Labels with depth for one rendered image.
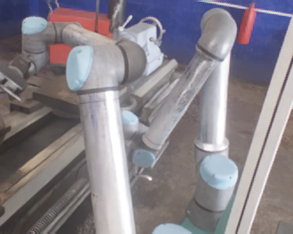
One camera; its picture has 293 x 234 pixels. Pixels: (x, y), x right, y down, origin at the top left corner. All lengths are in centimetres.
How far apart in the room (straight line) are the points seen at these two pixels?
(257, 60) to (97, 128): 487
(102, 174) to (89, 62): 30
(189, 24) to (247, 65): 107
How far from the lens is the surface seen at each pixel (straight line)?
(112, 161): 98
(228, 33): 132
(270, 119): 95
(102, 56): 97
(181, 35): 583
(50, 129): 218
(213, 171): 148
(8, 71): 146
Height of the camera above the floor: 181
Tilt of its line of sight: 27 degrees down
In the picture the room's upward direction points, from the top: 8 degrees clockwise
